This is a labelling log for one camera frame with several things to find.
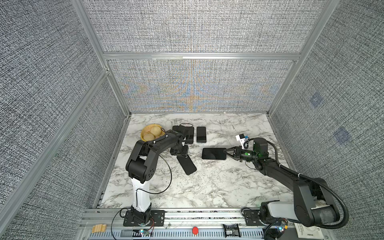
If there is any left steamed bun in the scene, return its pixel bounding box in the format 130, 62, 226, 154
143, 133, 156, 142

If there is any black phone front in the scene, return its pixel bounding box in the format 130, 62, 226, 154
202, 148, 227, 160

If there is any yellow bamboo steamer basket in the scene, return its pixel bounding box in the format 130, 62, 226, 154
141, 124, 166, 142

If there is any white paper label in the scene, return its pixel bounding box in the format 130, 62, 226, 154
294, 223, 324, 240

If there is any small black electronics box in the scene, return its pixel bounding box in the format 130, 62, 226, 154
223, 224, 241, 238

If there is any right steamed bun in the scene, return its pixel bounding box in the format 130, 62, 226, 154
150, 126, 163, 137

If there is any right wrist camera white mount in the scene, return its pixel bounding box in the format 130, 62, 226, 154
236, 134, 250, 150

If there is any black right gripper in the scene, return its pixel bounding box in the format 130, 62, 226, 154
223, 146, 259, 163

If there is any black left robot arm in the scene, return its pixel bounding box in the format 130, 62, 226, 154
126, 127, 197, 214

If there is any black phone case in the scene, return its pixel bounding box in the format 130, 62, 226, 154
177, 155, 197, 176
185, 127, 195, 145

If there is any light blue phone case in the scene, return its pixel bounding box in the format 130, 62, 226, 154
197, 127, 207, 143

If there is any steamed bun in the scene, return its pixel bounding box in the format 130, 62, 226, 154
150, 126, 163, 137
143, 133, 156, 142

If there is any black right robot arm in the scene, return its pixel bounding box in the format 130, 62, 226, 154
226, 138, 350, 230

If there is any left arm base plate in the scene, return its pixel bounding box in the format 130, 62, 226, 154
123, 209, 166, 227

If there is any red emergency button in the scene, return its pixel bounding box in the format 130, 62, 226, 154
193, 227, 199, 235

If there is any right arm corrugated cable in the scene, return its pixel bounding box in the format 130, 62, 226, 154
248, 137, 350, 230

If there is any aluminium front rail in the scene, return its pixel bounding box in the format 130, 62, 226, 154
74, 207, 337, 240

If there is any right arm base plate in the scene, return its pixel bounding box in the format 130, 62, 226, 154
241, 208, 278, 227

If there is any wooden clips stack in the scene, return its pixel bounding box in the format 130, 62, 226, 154
92, 224, 107, 234

